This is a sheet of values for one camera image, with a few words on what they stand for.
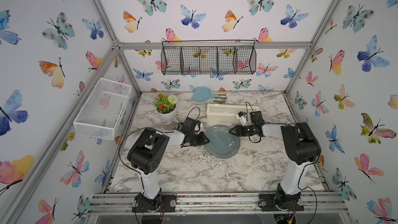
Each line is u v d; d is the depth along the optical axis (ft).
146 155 1.63
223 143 3.03
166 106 3.05
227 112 3.31
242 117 3.03
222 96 3.86
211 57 3.22
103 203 2.46
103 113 2.83
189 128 2.57
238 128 2.91
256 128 2.54
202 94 3.88
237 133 2.94
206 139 3.03
